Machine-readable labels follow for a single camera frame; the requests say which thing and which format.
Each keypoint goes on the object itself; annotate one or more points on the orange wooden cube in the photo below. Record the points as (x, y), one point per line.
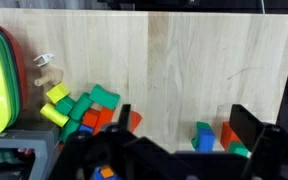
(107, 172)

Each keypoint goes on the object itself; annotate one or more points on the red wooden cube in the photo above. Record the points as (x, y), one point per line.
(90, 117)

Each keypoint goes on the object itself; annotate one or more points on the green arch wooden block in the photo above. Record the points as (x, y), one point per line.
(104, 96)

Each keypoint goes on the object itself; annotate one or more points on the plain wooden peg piece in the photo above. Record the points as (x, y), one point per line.
(50, 76)

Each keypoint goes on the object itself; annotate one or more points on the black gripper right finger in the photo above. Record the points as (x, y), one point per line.
(245, 126)

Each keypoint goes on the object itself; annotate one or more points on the red plastic bowl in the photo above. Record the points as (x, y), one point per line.
(23, 80)

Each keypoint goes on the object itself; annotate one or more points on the yellow wooden cylinder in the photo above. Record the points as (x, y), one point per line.
(53, 115)

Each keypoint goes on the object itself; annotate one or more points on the green plastic bowl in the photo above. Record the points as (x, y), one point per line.
(14, 86)

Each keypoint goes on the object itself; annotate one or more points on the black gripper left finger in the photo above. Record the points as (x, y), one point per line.
(124, 116)

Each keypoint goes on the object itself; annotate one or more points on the white plastic clip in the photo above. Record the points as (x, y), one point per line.
(44, 60)

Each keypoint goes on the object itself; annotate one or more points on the yellow wooden block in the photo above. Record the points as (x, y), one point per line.
(58, 92)

